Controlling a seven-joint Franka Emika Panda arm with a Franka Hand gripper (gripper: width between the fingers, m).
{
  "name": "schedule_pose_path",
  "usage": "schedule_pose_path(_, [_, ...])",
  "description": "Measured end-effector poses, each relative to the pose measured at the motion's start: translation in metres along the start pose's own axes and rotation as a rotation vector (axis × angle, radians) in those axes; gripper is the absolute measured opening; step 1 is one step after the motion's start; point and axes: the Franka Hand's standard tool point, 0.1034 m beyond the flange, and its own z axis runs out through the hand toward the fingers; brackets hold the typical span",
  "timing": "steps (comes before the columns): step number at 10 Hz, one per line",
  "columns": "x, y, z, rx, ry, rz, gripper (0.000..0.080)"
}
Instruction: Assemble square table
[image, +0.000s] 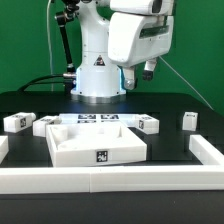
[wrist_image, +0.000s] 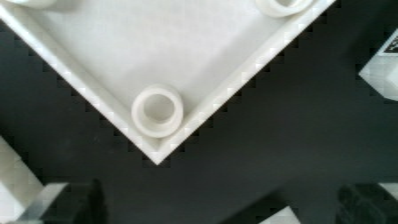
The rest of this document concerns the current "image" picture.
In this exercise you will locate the white marker base plate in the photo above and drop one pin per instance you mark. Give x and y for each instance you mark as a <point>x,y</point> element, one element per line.
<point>71,118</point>

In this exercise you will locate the white fence rail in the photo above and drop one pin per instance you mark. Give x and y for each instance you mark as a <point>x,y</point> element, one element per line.
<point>110,179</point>
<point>4,148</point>
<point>204,151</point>

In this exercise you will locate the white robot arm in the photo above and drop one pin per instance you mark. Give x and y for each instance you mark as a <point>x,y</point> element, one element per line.
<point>98,79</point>

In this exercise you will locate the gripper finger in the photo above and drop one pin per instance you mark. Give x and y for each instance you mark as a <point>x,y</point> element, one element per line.
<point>129,78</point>
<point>149,68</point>

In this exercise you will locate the white square table top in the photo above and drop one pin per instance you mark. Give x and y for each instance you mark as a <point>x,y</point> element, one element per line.
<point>93,144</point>

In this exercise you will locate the white left fence rail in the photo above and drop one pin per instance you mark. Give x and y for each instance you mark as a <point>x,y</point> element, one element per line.
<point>4,148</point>

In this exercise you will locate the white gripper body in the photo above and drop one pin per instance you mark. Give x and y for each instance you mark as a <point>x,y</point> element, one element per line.
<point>134,39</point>

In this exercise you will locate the white front fence rail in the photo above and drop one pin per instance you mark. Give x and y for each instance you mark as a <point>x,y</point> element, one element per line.
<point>110,179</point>

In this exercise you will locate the white right fence rail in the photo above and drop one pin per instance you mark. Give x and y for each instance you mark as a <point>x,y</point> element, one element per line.
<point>204,151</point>

